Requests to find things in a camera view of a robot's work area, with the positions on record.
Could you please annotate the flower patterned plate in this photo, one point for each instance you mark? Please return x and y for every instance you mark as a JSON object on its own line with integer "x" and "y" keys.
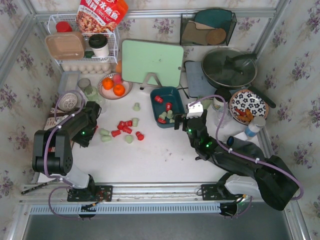
{"x": 244, "y": 105}

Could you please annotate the green capsule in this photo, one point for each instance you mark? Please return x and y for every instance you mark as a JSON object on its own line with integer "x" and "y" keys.
{"x": 136, "y": 106}
{"x": 163, "y": 115}
{"x": 169, "y": 114}
{"x": 129, "y": 139}

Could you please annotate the clear storage box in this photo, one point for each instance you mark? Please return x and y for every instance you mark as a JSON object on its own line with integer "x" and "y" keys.
{"x": 68, "y": 81}

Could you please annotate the fruit plate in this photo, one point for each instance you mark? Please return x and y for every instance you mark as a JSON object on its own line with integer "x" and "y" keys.
{"x": 112, "y": 87}

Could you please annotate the red capsule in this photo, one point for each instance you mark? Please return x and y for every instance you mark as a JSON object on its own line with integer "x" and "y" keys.
{"x": 139, "y": 136}
{"x": 162, "y": 121}
{"x": 158, "y": 99}

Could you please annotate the beige plastic container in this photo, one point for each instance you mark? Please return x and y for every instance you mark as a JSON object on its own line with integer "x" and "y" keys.
{"x": 65, "y": 46}

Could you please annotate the red lid jar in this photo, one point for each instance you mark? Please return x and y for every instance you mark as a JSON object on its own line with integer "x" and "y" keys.
{"x": 63, "y": 27}

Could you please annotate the black frying pan with lid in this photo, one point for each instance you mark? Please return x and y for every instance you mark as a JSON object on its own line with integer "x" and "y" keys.
{"x": 230, "y": 68}

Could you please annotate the grey green tumbler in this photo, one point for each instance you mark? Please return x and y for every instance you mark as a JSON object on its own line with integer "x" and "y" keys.
{"x": 92, "y": 93}

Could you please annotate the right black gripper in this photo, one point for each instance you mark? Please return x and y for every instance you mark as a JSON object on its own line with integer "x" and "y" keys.
{"x": 183, "y": 120}

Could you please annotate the white bottle blue label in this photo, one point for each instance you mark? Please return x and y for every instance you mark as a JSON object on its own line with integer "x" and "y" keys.
{"x": 254, "y": 127}

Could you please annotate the green glass cup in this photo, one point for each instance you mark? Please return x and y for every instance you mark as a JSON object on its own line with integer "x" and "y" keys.
{"x": 206, "y": 103}

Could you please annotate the striped kitchen towel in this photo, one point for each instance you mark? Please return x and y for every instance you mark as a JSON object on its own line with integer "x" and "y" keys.
{"x": 53, "y": 120}

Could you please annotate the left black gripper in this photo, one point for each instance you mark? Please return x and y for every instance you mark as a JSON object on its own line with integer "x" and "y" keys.
{"x": 92, "y": 116}

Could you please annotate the red snack bag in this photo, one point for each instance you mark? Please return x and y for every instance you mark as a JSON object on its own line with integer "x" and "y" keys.
{"x": 100, "y": 16}

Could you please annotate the black mesh holder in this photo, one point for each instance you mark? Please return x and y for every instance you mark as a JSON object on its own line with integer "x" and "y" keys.
{"x": 209, "y": 27}

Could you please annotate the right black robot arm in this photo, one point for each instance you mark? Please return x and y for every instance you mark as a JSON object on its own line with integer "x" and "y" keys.
{"x": 271, "y": 180}

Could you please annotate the jar with black lid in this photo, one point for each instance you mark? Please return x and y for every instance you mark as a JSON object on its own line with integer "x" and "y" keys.
{"x": 218, "y": 102}

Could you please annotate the blue grey trivet mat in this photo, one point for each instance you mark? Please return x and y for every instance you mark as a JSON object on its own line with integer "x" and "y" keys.
{"x": 197, "y": 82}

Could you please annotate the red capsule number two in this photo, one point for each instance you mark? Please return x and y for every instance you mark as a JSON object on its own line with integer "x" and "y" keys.
{"x": 168, "y": 106}

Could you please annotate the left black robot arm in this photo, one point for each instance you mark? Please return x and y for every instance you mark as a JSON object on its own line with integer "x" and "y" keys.
{"x": 52, "y": 151}

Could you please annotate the grey microfibre glove cloth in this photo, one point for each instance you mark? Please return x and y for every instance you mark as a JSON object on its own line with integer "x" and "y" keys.
{"x": 236, "y": 155}

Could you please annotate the white cup black lid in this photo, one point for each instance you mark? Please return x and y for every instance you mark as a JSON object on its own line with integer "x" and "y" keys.
{"x": 99, "y": 44}

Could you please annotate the light green cutting board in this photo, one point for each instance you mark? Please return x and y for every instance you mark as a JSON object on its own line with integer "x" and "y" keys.
{"x": 140, "y": 58}

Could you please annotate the egg tray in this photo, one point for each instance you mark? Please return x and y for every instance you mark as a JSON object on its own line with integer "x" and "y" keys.
{"x": 88, "y": 68}

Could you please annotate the clear plastic cup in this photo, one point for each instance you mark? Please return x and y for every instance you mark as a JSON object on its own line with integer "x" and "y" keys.
{"x": 222, "y": 117}

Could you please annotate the white strainer basket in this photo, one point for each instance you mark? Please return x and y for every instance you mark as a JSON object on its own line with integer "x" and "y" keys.
{"x": 68, "y": 102}

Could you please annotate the green capsule top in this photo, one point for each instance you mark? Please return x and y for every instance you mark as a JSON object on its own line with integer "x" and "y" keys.
{"x": 136, "y": 106}

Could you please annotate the teal storage basket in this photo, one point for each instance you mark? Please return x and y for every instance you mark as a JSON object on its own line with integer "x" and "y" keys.
{"x": 169, "y": 94}

